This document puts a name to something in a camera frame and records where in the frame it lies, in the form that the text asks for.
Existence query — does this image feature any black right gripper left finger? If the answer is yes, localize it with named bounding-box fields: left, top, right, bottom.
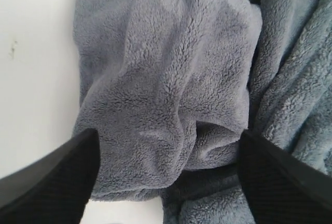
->
left=1, top=129, right=100, bottom=223

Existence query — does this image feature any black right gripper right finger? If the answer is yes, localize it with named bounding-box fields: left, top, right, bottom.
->
left=238, top=130, right=331, bottom=224

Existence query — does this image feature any grey-blue fleece towel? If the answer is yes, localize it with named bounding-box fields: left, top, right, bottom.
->
left=74, top=0, right=331, bottom=223

